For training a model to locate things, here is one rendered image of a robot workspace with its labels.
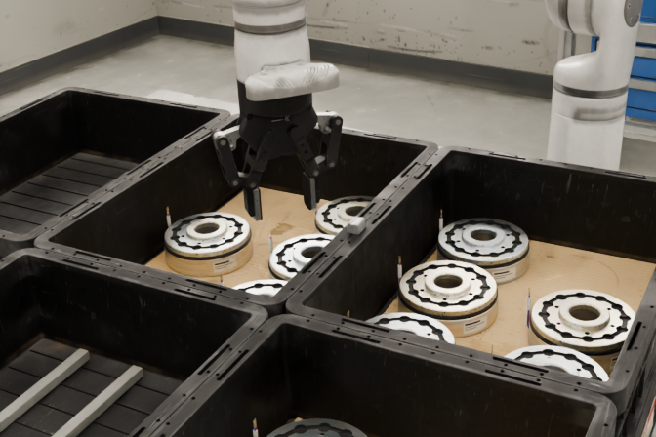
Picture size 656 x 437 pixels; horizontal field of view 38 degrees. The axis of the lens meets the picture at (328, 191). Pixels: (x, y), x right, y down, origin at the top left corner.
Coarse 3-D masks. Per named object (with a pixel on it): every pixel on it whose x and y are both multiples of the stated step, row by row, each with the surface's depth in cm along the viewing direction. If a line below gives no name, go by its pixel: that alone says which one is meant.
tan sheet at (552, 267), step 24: (528, 240) 113; (552, 264) 108; (576, 264) 107; (600, 264) 107; (624, 264) 107; (648, 264) 107; (504, 288) 104; (552, 288) 103; (576, 288) 103; (600, 288) 103; (624, 288) 103; (384, 312) 100; (504, 312) 99; (480, 336) 96; (504, 336) 96
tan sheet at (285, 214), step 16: (272, 192) 128; (224, 208) 124; (240, 208) 124; (272, 208) 124; (288, 208) 123; (304, 208) 123; (256, 224) 120; (272, 224) 120; (288, 224) 119; (304, 224) 119; (256, 240) 116; (272, 240) 116; (160, 256) 114; (256, 256) 113; (176, 272) 110; (240, 272) 109; (256, 272) 109
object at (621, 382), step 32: (512, 160) 110; (544, 160) 109; (320, 288) 87; (320, 320) 82; (352, 320) 82; (640, 320) 80; (448, 352) 77; (480, 352) 77; (640, 352) 76; (576, 384) 72; (608, 384) 72
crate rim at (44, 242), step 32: (224, 128) 123; (160, 160) 114; (416, 160) 111; (128, 192) 108; (384, 192) 104; (64, 224) 100; (96, 256) 94; (320, 256) 92; (192, 288) 88; (224, 288) 87; (288, 288) 87
